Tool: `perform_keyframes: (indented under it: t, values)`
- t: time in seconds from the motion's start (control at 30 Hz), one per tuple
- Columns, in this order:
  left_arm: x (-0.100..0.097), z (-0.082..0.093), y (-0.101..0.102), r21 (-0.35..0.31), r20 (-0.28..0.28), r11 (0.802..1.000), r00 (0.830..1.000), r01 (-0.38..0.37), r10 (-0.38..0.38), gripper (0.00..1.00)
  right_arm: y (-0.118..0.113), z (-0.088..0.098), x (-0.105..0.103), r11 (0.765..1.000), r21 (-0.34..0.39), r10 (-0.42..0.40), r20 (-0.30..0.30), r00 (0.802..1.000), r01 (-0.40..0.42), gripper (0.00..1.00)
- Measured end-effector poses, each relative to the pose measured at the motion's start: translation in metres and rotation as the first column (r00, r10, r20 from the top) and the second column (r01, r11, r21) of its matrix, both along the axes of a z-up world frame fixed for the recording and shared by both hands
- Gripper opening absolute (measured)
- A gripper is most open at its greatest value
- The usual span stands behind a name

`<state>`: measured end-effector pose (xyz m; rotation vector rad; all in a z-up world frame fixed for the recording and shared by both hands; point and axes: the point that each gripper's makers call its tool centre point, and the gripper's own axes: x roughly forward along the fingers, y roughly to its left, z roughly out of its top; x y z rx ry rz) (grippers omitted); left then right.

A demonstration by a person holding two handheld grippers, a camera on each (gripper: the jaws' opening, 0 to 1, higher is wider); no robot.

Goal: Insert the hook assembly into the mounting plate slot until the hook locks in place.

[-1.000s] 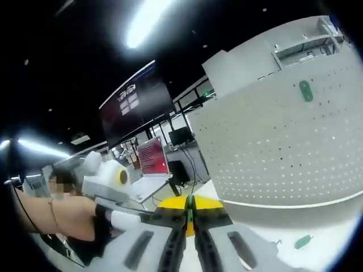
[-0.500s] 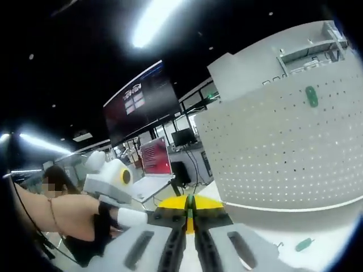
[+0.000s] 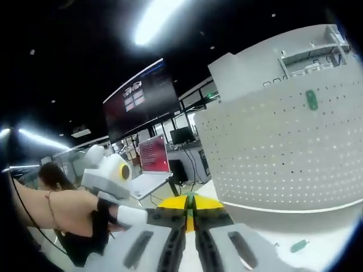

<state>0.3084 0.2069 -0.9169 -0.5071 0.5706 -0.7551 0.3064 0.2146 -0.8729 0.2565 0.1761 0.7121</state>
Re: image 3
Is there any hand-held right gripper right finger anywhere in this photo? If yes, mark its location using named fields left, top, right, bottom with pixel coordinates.
left=193, top=194, right=281, bottom=272

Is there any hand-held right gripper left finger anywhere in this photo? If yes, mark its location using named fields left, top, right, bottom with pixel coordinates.
left=106, top=195, right=189, bottom=272

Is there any white perforated mounting plate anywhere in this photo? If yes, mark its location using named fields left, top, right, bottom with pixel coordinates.
left=195, top=75, right=363, bottom=237

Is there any white laptop with red screen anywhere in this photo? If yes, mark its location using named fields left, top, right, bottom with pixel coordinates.
left=126, top=134, right=174, bottom=199

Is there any dark cloth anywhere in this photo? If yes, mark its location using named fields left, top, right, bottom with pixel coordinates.
left=57, top=223, right=112, bottom=269

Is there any black computer tower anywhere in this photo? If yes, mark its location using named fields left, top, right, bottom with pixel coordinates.
left=168, top=159, right=189, bottom=186

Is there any black computer monitor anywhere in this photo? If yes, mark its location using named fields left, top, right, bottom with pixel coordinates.
left=170, top=126, right=197, bottom=146

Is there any white shelf rack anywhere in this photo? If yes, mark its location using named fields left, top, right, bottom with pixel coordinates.
left=277, top=24, right=353, bottom=75

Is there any red string bracelet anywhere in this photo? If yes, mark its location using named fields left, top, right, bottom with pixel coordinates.
left=46, top=189, right=62, bottom=232

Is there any large dark wall screen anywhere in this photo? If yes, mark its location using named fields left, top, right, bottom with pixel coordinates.
left=102, top=57, right=182, bottom=145

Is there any black cable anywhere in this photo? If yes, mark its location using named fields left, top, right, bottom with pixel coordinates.
left=12, top=175, right=72, bottom=256

